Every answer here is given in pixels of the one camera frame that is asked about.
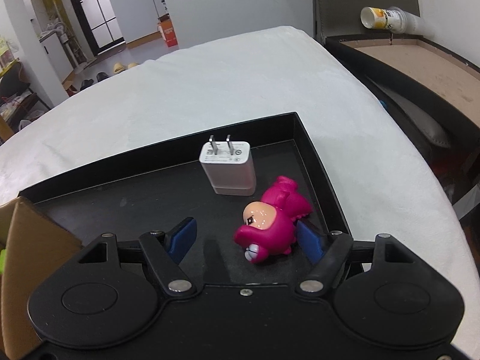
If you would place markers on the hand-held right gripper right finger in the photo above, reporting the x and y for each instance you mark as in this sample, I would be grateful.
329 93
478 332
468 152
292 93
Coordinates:
310 242

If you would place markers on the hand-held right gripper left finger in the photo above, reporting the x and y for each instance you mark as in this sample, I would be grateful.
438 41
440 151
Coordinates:
183 238

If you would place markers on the pink dinosaur costume figurine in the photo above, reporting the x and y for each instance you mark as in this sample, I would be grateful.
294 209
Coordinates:
270 228

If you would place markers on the black shallow tray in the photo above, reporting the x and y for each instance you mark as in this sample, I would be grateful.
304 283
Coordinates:
131 195

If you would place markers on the brown cardboard box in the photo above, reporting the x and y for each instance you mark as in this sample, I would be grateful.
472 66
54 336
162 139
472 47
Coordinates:
33 240

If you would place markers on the white tablecloth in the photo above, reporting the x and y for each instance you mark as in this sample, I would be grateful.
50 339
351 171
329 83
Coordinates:
225 82

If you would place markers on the grey cushion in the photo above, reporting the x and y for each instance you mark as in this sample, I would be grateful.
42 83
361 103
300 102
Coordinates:
423 123

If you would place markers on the yellow slipper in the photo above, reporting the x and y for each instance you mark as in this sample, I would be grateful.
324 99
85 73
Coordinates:
132 65
118 67

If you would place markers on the black shoe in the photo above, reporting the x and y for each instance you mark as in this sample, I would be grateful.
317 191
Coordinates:
102 76
87 84

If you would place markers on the green plastic block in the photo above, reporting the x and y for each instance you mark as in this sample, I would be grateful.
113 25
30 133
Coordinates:
2 262

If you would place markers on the orange cardboard box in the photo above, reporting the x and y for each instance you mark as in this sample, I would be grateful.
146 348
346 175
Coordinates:
168 32

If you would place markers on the black framed brown board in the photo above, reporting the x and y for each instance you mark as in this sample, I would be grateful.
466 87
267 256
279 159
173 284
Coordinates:
431 67

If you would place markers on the cluttered storage shelf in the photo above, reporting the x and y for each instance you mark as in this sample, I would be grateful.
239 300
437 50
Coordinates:
18 101

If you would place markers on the white floor appliance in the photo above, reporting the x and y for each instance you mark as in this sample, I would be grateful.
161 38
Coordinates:
56 54

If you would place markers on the white kitchen cabinet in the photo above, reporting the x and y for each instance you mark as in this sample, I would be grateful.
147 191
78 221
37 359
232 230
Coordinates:
138 11

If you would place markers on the stack of paper cups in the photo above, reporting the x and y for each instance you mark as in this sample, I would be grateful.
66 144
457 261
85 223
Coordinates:
393 20

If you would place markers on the black framed glass door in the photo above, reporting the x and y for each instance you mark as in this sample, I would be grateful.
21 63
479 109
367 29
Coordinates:
93 3

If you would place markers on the white wall charger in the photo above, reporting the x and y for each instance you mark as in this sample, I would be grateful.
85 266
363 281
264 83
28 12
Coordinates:
228 172

